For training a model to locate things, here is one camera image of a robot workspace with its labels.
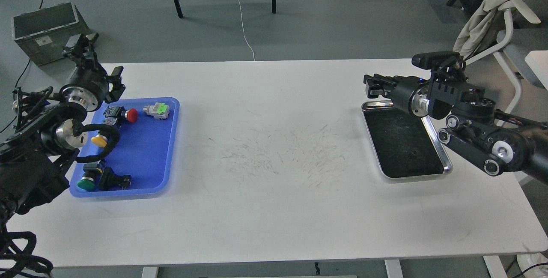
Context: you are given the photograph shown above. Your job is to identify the white floor cable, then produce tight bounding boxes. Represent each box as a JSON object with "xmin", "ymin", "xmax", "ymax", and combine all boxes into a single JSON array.
[{"xmin": 77, "ymin": 0, "xmax": 269, "ymax": 61}]

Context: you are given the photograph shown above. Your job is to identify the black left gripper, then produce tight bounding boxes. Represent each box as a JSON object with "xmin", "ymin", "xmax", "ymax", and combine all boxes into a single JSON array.
[{"xmin": 60, "ymin": 33, "xmax": 126, "ymax": 112}]

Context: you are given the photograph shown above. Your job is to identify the red push button switch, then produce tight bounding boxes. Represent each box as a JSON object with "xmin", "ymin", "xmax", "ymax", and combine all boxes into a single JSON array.
[{"xmin": 102, "ymin": 106, "xmax": 139, "ymax": 126}]

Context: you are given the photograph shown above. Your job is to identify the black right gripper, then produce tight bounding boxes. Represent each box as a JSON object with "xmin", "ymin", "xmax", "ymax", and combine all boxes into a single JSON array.
[{"xmin": 364, "ymin": 74, "xmax": 429, "ymax": 117}]

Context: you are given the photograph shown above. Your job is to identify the blue plastic tray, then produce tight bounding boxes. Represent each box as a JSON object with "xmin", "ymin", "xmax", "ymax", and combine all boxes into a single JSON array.
[{"xmin": 69, "ymin": 97, "xmax": 180, "ymax": 200}]

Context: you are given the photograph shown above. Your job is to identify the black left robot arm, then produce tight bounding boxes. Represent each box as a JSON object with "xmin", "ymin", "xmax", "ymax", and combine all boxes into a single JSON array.
[{"xmin": 0, "ymin": 33, "xmax": 126, "ymax": 278}]

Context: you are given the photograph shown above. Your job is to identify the grey plastic crate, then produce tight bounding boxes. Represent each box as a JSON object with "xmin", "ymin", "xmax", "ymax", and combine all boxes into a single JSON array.
[{"xmin": 11, "ymin": 3, "xmax": 92, "ymax": 66}]

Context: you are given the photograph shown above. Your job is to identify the beige cloth on chair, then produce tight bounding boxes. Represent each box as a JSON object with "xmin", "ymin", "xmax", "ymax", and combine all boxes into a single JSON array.
[{"xmin": 453, "ymin": 0, "xmax": 509, "ymax": 57}]

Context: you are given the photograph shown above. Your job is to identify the yellow push button switch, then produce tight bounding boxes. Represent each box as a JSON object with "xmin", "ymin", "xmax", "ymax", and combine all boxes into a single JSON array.
[{"xmin": 91, "ymin": 117, "xmax": 121, "ymax": 148}]

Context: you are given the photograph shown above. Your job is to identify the green push button switch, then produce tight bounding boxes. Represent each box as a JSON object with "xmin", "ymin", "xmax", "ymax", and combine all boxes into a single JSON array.
[{"xmin": 77, "ymin": 161, "xmax": 104, "ymax": 191}]

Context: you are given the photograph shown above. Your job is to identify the black cable at left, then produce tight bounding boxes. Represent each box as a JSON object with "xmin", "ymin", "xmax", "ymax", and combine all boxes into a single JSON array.
[{"xmin": 0, "ymin": 57, "xmax": 33, "ymax": 135}]

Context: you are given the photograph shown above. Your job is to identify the silver metal tray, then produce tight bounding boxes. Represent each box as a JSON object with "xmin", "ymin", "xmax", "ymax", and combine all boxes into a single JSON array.
[{"xmin": 361, "ymin": 100, "xmax": 453, "ymax": 182}]

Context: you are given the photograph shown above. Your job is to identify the grey green connector part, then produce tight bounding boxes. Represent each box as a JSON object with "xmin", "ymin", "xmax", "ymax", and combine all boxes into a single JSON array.
[{"xmin": 143, "ymin": 102, "xmax": 170, "ymax": 120}]

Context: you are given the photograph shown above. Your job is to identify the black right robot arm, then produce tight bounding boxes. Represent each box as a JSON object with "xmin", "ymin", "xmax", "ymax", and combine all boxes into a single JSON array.
[{"xmin": 363, "ymin": 51, "xmax": 548, "ymax": 184}]

